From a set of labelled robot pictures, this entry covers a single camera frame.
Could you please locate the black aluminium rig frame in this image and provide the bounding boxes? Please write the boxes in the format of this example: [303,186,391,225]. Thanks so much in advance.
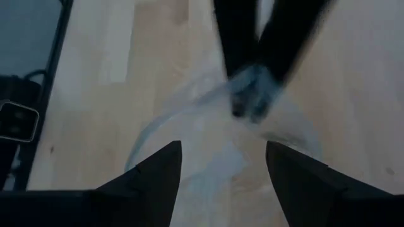
[12,0,75,192]

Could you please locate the silver-rimmed black camera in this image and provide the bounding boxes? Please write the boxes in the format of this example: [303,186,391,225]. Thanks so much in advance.
[0,100,40,143]

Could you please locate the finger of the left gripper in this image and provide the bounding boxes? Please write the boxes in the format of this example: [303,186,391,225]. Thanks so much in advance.
[257,0,332,84]
[213,0,260,78]

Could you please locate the clear plastic zip bag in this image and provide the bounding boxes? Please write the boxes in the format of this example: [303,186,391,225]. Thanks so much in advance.
[124,64,323,227]

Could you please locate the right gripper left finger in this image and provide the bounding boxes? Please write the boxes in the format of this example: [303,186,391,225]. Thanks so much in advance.
[94,140,183,227]

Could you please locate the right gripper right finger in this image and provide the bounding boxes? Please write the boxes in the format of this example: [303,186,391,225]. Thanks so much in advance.
[265,140,392,227]

